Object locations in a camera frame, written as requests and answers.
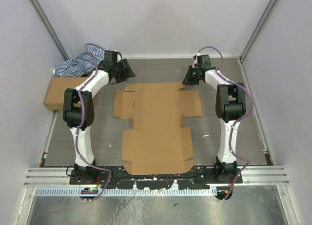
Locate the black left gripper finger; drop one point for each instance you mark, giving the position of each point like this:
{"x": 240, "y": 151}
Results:
{"x": 128, "y": 71}
{"x": 121, "y": 77}

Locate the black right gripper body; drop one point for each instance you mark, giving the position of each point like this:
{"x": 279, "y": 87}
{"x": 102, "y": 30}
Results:
{"x": 194, "y": 76}

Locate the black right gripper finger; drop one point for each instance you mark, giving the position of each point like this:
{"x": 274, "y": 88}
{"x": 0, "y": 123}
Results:
{"x": 190, "y": 70}
{"x": 188, "y": 80}

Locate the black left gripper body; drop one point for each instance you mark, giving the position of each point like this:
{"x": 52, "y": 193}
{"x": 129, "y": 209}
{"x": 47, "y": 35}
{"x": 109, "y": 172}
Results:
{"x": 119, "y": 67}

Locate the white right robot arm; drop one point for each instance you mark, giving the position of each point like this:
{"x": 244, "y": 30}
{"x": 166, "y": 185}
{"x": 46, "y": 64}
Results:
{"x": 230, "y": 107}

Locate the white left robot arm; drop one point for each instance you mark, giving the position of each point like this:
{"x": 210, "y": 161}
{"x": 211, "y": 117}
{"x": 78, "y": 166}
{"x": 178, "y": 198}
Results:
{"x": 79, "y": 114}

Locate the closed brown cardboard box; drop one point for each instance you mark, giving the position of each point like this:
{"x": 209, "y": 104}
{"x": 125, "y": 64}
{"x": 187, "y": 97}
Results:
{"x": 55, "y": 94}

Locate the blue striped cloth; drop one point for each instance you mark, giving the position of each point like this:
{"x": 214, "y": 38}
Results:
{"x": 82, "y": 65}

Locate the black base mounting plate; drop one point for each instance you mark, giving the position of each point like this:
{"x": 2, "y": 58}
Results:
{"x": 199, "y": 177}

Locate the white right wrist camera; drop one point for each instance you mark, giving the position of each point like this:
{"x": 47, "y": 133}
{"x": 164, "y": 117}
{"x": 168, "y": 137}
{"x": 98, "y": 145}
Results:
{"x": 195, "y": 64}

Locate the white slotted cable duct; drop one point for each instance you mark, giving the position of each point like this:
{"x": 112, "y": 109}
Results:
{"x": 77, "y": 191}

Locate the aluminium front rail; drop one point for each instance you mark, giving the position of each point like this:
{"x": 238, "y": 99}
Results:
{"x": 251, "y": 175}

